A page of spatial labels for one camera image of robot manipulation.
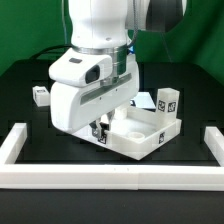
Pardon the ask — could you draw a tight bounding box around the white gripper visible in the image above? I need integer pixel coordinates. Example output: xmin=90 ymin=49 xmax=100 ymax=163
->
xmin=49 ymin=49 xmax=139 ymax=139

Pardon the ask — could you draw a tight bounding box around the white square table top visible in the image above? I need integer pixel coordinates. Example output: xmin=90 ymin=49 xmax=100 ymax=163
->
xmin=74 ymin=106 xmax=181 ymax=160

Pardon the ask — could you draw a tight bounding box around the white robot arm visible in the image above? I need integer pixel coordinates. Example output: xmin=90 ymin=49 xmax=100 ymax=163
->
xmin=49 ymin=0 xmax=187 ymax=134

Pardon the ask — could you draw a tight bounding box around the white marker tag sheet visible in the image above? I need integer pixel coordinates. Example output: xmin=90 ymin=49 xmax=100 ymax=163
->
xmin=131 ymin=92 xmax=156 ymax=109

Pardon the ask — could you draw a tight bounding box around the white U-shaped fence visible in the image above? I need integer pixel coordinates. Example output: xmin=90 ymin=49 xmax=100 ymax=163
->
xmin=0 ymin=123 xmax=224 ymax=191

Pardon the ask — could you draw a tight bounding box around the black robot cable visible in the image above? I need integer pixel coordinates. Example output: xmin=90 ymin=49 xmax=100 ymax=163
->
xmin=29 ymin=43 xmax=73 ymax=60

